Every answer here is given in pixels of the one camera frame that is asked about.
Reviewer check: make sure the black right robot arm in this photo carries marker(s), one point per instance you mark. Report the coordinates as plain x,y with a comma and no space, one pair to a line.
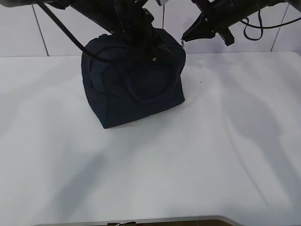
247,12

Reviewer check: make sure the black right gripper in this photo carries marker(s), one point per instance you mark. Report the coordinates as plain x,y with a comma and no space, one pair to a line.
208,24

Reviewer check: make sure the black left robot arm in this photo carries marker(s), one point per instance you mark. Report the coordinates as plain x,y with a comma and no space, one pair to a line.
101,12

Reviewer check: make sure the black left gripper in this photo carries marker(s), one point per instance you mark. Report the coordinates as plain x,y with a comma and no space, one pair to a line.
138,32

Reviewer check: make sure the dark blue lunch bag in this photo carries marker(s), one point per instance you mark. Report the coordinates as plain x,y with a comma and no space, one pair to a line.
125,91

